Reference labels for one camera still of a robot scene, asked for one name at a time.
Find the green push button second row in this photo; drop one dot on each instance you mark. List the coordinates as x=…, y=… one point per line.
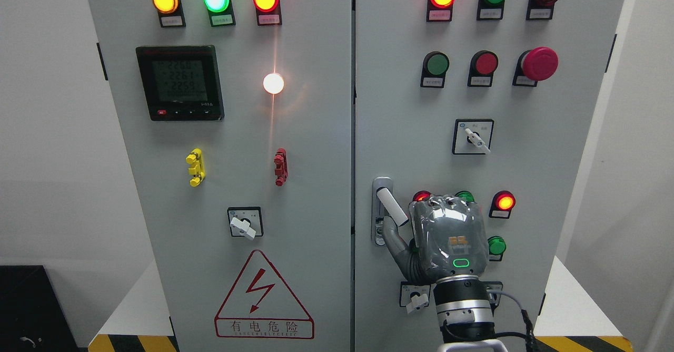
x=434, y=68

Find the lower white selector switch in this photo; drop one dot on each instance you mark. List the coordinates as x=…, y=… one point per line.
x=413, y=297

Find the white glowing indicator light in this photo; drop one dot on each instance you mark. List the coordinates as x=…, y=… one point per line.
x=273, y=83

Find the yellow terminal connector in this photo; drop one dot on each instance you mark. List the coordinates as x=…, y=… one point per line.
x=196, y=167

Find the right grey cabinet door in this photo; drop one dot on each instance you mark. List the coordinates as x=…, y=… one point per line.
x=405, y=132

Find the green indicator lower middle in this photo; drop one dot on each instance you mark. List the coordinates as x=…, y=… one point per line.
x=465, y=195

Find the green indicator lower right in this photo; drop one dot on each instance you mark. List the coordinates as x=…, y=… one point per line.
x=497, y=247

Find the red electric hazard warning sign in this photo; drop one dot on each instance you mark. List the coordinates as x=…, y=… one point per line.
x=260, y=304

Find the left grey cabinet door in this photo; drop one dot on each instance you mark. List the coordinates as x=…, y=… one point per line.
x=306, y=222

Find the red lit indicator lower right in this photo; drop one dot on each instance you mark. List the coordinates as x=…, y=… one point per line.
x=502, y=204

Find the red lit indicator top right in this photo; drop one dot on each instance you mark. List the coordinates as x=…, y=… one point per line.
x=439, y=10

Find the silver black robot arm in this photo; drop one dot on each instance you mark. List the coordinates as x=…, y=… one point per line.
x=463, y=309

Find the red lit indicator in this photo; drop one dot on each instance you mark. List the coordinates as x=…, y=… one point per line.
x=502, y=204
x=439, y=10
x=421, y=196

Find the red indicator light top left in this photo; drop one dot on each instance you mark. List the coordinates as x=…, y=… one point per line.
x=268, y=12

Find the upper right white selector switch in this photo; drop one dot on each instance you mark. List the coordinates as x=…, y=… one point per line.
x=472, y=136

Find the left door white selector switch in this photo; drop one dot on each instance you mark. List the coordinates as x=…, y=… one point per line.
x=245, y=222

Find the yellow indicator light top left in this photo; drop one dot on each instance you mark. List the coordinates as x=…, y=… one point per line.
x=170, y=13

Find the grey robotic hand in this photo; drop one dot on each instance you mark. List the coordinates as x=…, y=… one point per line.
x=445, y=237

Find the grey cabinet door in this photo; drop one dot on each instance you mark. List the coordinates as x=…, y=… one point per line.
x=405, y=132
x=306, y=222

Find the green indicator light top left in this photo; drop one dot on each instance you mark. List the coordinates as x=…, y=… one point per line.
x=221, y=12

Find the black box lower left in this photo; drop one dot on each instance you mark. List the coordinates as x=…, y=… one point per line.
x=31, y=316

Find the silver cabinet door handle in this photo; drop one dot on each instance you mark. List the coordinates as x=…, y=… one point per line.
x=384, y=204

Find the red terminal connector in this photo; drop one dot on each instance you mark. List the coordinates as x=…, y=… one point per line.
x=280, y=167

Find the black rotary knob switch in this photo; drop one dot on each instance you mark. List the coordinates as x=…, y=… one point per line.
x=491, y=287

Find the red mushroom emergency stop button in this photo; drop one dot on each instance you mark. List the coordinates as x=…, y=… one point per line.
x=535, y=65

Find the red push button second row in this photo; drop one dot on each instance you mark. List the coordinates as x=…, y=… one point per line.
x=482, y=68

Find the red lit indicator lower left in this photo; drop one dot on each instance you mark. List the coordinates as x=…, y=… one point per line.
x=421, y=196

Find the black digital power meter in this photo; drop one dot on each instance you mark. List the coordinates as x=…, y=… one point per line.
x=181, y=82

